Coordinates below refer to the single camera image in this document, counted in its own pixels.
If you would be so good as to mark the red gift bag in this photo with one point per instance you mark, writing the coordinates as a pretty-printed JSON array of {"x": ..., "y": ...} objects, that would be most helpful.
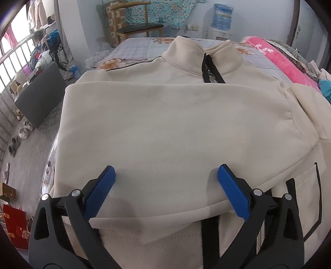
[{"x": 15, "y": 222}]

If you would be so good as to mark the grey patterned pillow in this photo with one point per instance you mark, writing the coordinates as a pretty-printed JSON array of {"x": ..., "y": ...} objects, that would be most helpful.
[{"x": 287, "y": 50}]

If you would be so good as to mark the pink floral blanket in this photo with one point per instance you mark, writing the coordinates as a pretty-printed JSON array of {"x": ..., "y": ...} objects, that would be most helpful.
[{"x": 271, "y": 55}]

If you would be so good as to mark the beige sandal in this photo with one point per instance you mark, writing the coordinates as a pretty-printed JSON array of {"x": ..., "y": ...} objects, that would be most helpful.
[{"x": 18, "y": 113}]

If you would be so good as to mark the blue detergent bottle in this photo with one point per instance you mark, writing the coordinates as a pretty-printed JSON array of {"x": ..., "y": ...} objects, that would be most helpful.
[{"x": 75, "y": 72}]

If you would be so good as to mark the dark door frame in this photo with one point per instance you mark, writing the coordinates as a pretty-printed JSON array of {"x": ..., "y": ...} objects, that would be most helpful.
[{"x": 294, "y": 23}]

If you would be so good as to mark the wooden chair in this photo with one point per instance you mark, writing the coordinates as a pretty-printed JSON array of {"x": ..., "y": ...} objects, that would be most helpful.
[{"x": 139, "y": 28}]

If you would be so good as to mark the hanging pink garment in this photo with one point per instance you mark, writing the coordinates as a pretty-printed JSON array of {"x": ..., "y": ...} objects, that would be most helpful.
[{"x": 9, "y": 35}]

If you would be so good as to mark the white plastic bag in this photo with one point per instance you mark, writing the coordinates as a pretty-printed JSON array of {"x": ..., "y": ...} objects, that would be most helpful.
[{"x": 99, "y": 55}]

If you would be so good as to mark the white crumpled garment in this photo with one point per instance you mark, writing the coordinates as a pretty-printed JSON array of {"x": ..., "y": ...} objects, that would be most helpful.
[{"x": 316, "y": 69}]

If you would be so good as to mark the purple plastic cup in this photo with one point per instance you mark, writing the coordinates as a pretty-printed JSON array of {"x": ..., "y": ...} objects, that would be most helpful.
[{"x": 27, "y": 69}]

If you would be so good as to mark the grey cabinet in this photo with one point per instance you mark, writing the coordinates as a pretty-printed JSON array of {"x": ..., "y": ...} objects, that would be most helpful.
[{"x": 41, "y": 90}]

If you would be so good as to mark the cream zip jacket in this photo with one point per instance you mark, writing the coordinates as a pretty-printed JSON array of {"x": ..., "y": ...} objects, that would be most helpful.
[{"x": 168, "y": 124}]

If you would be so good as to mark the cardboard box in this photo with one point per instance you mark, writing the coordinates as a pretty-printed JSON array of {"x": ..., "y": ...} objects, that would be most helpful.
[{"x": 7, "y": 191}]

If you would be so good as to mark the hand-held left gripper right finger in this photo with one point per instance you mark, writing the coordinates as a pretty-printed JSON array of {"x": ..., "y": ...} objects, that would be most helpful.
[{"x": 232, "y": 191}]

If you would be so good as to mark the metal window railing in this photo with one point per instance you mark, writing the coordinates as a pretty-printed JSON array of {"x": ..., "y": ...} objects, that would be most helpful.
[{"x": 19, "y": 40}]

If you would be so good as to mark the white water dispenser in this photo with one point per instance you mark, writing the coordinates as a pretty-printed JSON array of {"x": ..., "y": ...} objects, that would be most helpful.
[{"x": 216, "y": 33}]

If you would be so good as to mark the wall socket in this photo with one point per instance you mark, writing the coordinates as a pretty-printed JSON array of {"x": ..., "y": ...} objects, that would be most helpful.
[{"x": 192, "y": 27}]

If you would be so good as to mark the hanging beige garment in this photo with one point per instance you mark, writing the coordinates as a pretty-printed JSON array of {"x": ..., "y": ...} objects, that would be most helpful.
[{"x": 36, "y": 14}]

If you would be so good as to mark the tiled patterned stand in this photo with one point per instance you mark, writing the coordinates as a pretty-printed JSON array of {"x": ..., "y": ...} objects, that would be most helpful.
[{"x": 112, "y": 25}]

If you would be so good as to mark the floral plaid table cover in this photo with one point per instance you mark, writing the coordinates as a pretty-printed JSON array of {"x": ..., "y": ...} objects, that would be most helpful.
[{"x": 132, "y": 50}]

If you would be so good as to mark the pile of bags and clothes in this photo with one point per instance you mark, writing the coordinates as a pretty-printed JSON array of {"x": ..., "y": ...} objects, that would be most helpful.
[{"x": 51, "y": 38}]

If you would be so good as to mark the teal garment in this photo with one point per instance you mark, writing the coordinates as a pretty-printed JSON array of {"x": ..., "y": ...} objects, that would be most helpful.
[{"x": 326, "y": 89}]

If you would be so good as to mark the teal floral hanging cloth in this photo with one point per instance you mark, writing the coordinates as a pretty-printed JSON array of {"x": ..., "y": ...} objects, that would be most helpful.
[{"x": 160, "y": 13}]

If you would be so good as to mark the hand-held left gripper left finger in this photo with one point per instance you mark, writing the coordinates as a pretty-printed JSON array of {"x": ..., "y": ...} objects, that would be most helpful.
[{"x": 100, "y": 188}]

